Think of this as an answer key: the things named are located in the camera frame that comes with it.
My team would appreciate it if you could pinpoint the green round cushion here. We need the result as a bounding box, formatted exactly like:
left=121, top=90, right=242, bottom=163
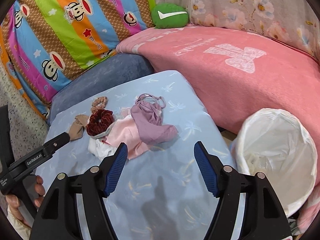
left=151, top=3, right=189, bottom=29

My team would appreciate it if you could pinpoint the beige stocking sock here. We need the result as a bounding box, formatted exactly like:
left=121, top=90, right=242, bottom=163
left=68, top=114, right=89, bottom=141

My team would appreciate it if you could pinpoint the white lined trash bin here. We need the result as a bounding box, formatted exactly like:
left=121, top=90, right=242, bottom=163
left=230, top=108, right=318, bottom=216

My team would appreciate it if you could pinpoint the pink satin fabric piece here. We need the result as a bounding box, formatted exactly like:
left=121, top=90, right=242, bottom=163
left=106, top=108, right=149, bottom=160

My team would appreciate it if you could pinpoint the dark red velvet scrunchie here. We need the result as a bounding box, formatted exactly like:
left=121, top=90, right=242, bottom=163
left=86, top=109, right=114, bottom=136

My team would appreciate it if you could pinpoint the mauve purple cloth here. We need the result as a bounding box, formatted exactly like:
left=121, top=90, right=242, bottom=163
left=130, top=93, right=178, bottom=145

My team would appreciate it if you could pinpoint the blue grey plush pillow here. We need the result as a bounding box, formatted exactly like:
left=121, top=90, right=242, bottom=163
left=47, top=53, right=154, bottom=125

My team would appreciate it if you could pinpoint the light blue bed sheet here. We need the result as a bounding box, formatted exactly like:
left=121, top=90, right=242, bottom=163
left=47, top=70, right=235, bottom=239

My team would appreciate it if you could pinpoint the white sock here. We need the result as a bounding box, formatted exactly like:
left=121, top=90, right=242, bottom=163
left=88, top=137, right=117, bottom=161

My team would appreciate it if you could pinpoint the colourful monkey print quilt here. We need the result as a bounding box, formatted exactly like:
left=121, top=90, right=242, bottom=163
left=1, top=0, right=156, bottom=119

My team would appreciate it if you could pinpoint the tan patterned scrunchie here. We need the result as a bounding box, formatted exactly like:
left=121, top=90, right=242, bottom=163
left=91, top=96, right=108, bottom=113

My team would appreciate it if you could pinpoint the person's left hand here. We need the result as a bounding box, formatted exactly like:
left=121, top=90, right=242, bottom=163
left=5, top=176, right=45, bottom=227

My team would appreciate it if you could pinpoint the pink plush blanket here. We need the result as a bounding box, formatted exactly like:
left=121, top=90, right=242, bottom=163
left=115, top=25, right=320, bottom=233

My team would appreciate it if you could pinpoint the grey floral duvet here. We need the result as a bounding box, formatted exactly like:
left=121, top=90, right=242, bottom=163
left=156, top=0, right=319, bottom=59

